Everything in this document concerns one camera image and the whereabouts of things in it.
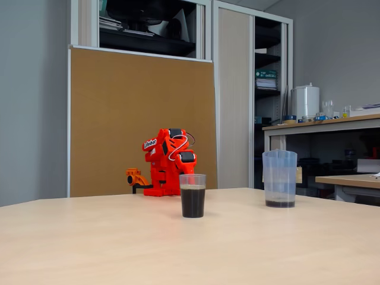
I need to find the clear jug with cardboard handle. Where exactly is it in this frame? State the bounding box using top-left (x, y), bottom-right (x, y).
top-left (262, 149), bottom-right (303, 208)

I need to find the clear plastic cup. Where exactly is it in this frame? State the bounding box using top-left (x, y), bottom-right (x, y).
top-left (179, 173), bottom-right (207, 219)

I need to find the orange table clamp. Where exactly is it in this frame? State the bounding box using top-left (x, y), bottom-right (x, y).
top-left (125, 168), bottom-right (154, 194)

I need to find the brown cork pin board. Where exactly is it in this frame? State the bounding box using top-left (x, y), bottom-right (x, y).
top-left (67, 44), bottom-right (219, 198)

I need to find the stack of white booklets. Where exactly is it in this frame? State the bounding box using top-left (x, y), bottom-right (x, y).
top-left (255, 78), bottom-right (278, 91)

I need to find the grey metal shutter cabinet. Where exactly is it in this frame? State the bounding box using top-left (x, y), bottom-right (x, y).
top-left (212, 0), bottom-right (294, 191)
top-left (70, 0), bottom-right (213, 61)

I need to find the green and white box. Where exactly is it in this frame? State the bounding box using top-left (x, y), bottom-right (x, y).
top-left (255, 69), bottom-right (277, 80)

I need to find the white cylindrical appliance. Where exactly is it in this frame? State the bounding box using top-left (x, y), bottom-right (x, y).
top-left (290, 83), bottom-right (321, 121)

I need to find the wooden top side counter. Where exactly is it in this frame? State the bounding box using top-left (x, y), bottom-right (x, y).
top-left (262, 114), bottom-right (380, 194)

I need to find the clear drinking glass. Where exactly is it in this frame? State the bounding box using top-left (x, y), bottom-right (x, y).
top-left (322, 100), bottom-right (335, 118)

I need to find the small wooden top table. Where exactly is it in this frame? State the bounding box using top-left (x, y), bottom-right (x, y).
top-left (315, 173), bottom-right (380, 206)

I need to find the stack of papers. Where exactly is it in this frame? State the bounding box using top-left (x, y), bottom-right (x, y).
top-left (99, 16), bottom-right (124, 31)

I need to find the white storage box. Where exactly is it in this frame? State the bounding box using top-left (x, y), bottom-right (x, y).
top-left (357, 159), bottom-right (380, 174)

